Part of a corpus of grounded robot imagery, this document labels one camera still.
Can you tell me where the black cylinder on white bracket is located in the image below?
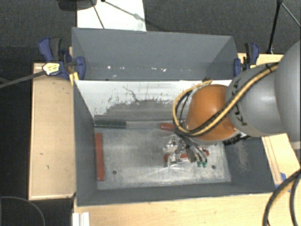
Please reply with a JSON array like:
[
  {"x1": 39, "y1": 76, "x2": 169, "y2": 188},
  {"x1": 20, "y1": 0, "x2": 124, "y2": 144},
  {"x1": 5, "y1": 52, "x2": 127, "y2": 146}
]
[{"x1": 223, "y1": 132, "x2": 251, "y2": 146}]

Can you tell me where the dark green flat block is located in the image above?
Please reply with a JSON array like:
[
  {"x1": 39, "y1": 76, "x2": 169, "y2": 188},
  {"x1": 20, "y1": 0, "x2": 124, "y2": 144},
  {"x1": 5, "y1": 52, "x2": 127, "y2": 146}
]
[{"x1": 94, "y1": 119, "x2": 127, "y2": 129}]

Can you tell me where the pale wood board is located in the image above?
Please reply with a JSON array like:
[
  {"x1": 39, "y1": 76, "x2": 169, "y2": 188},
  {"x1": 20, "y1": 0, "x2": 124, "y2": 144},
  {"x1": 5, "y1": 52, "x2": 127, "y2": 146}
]
[{"x1": 28, "y1": 62, "x2": 76, "y2": 201}]

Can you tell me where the grey metal bin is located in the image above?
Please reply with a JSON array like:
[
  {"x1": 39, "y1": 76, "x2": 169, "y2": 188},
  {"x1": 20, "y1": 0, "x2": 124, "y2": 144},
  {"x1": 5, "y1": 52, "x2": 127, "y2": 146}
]
[{"x1": 71, "y1": 27, "x2": 276, "y2": 207}]

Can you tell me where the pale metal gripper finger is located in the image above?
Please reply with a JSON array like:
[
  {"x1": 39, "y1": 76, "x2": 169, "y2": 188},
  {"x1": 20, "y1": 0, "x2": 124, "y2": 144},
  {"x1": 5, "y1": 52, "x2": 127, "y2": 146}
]
[
  {"x1": 167, "y1": 154, "x2": 189, "y2": 168},
  {"x1": 163, "y1": 137, "x2": 179, "y2": 154}
]

